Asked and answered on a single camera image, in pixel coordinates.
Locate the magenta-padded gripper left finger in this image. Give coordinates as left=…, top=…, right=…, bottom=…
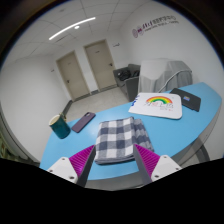
left=46, top=144, right=97, bottom=188

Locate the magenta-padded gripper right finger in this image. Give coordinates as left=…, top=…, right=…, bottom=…
left=132, top=143, right=183, bottom=186

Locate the blue white checked towel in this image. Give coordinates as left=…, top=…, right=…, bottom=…
left=94, top=116, right=155, bottom=166

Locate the dark green mug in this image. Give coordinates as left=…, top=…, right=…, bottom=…
left=48, top=113, right=72, bottom=140

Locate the purple smartphone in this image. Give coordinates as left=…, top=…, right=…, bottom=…
left=71, top=111, right=97, bottom=134

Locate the white rainbow print mouse pad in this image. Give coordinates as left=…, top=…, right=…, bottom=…
left=128, top=92, right=184, bottom=120

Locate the grey sofa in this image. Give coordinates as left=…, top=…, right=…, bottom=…
left=112, top=63, right=141, bottom=102

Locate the white cloth covered furniture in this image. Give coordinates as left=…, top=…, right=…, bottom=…
left=137, top=58, right=194, bottom=95

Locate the beige door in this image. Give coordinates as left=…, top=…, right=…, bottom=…
left=55, top=50, right=90, bottom=101
left=83, top=39, right=118, bottom=92

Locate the black bag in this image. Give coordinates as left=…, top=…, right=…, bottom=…
left=118, top=69, right=132, bottom=82

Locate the long curved ceiling light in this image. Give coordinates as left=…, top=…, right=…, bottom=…
left=48, top=16, right=97, bottom=42

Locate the white curved cable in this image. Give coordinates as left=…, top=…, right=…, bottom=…
left=158, top=69, right=193, bottom=94

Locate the purple wall sign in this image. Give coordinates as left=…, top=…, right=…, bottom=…
left=131, top=13, right=181, bottom=38

